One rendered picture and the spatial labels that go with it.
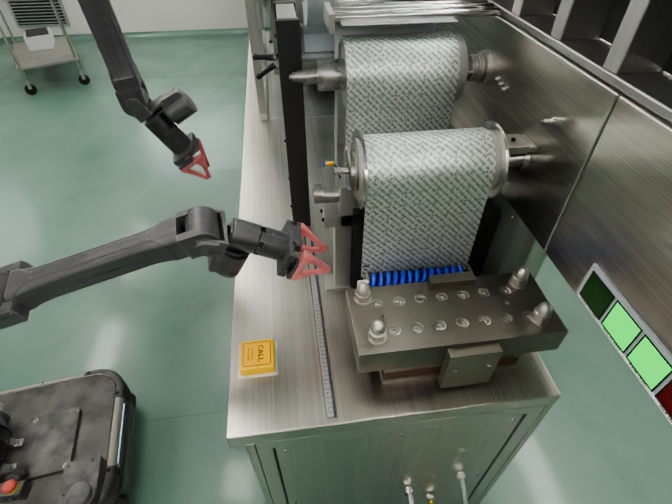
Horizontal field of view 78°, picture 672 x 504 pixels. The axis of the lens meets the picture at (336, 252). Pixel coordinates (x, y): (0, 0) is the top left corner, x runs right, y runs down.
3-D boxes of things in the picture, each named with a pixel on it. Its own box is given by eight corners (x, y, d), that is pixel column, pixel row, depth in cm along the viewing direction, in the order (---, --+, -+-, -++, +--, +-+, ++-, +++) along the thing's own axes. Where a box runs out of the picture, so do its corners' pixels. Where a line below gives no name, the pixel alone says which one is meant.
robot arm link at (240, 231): (228, 231, 73) (231, 209, 76) (216, 255, 77) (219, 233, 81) (265, 242, 75) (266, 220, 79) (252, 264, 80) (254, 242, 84)
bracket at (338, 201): (322, 278, 106) (318, 175, 85) (347, 275, 107) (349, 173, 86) (324, 292, 103) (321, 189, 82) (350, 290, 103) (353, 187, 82)
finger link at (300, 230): (321, 277, 85) (279, 266, 82) (318, 253, 91) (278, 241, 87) (337, 255, 82) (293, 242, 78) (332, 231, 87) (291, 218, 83)
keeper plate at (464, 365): (437, 379, 84) (447, 348, 77) (484, 373, 85) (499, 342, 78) (441, 390, 82) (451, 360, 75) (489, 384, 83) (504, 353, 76)
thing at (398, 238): (360, 275, 90) (364, 207, 77) (465, 265, 92) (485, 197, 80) (361, 277, 90) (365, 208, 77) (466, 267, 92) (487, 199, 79)
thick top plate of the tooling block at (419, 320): (345, 307, 90) (345, 288, 86) (520, 289, 94) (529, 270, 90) (357, 373, 78) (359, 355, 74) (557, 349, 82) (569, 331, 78)
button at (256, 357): (242, 347, 91) (240, 341, 89) (274, 344, 91) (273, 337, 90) (241, 376, 86) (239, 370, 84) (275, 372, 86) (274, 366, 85)
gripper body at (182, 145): (196, 136, 114) (176, 115, 109) (197, 154, 107) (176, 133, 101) (178, 149, 115) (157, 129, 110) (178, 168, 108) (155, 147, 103)
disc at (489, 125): (465, 172, 91) (481, 107, 81) (467, 172, 91) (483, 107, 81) (492, 214, 81) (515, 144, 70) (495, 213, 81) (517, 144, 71)
